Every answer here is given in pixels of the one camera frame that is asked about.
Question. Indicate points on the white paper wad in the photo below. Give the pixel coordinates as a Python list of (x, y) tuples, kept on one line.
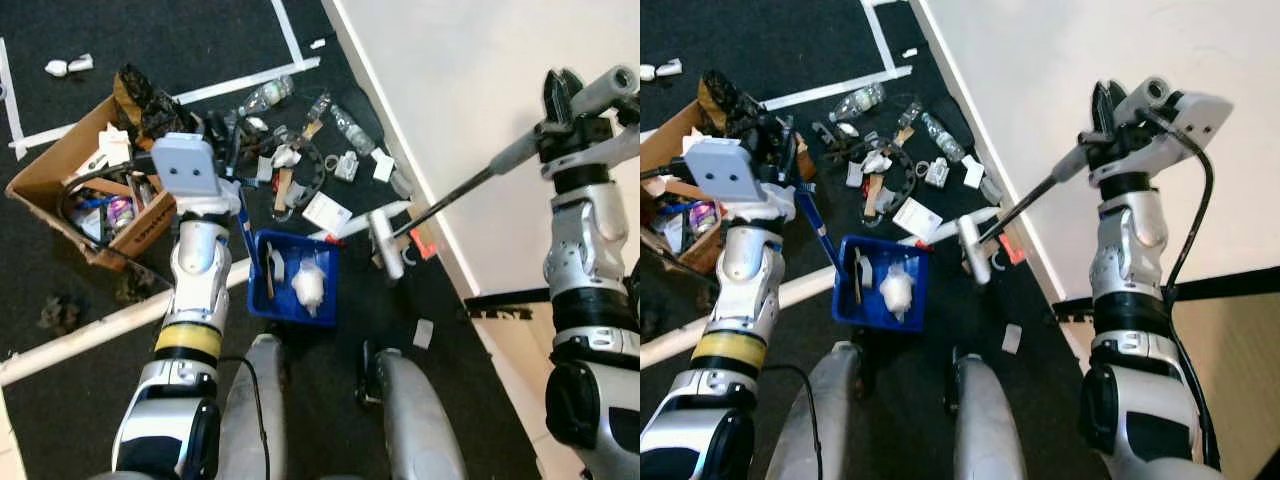
[(81, 62), (669, 67), (648, 73), (56, 69)]

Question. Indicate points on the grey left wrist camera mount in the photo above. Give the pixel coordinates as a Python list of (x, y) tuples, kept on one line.
[(727, 170), (186, 165)]

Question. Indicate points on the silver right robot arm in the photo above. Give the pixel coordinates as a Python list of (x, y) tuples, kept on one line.
[(1135, 260), (585, 250)]

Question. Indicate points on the large clear plastic bottle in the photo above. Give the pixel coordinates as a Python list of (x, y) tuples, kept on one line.
[(265, 97), (858, 102)]

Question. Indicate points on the small wooden stick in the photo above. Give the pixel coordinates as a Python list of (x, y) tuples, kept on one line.
[(270, 270), (860, 278)]

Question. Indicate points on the dark dry leaf clump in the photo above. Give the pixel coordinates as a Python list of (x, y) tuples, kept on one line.
[(135, 288), (58, 313)]

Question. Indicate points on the white printed card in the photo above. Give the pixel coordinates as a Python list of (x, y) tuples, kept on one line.
[(918, 220), (327, 213)]

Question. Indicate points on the white crumpled paper ball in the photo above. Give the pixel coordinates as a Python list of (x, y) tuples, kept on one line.
[(898, 293), (310, 288)]

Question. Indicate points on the red flat wrapper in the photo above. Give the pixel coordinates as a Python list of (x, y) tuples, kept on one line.
[(1013, 248), (424, 244)]

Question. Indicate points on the small white box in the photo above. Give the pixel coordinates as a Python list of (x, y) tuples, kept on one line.
[(937, 172), (347, 166)]

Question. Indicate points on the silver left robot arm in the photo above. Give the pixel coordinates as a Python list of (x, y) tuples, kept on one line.
[(748, 268), (195, 262)]

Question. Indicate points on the small white paper slip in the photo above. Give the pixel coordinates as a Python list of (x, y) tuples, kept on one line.
[(422, 334), (1012, 338)]

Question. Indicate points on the grey left robot leg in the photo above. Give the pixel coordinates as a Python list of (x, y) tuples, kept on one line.
[(820, 420), (255, 420)]

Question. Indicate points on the clear bottle with label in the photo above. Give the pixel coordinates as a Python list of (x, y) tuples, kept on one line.
[(352, 130), (942, 137)]

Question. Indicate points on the small clear plastic bottle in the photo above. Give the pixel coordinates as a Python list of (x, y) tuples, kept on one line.
[(318, 108), (910, 115)]

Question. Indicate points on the brown cardboard box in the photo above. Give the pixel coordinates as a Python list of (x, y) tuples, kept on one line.
[(662, 140), (50, 170)]

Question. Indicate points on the blue plastic dustpan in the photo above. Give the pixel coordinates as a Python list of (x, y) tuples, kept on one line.
[(848, 312), (290, 310)]

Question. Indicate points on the grey robot leg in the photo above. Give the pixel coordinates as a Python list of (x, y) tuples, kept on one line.
[(990, 420), (820, 420), (415, 420), (255, 420)]

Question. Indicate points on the purple drink can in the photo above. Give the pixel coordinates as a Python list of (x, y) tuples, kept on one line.
[(120, 213), (704, 217)]

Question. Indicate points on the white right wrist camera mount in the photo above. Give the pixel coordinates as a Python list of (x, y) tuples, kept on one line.
[(1195, 118), (620, 145)]

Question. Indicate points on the white folded paper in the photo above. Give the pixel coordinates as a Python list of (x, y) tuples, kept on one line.
[(383, 166), (973, 172)]

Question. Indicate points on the grey right robot leg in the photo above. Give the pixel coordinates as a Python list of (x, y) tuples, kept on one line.
[(415, 420), (990, 420)]

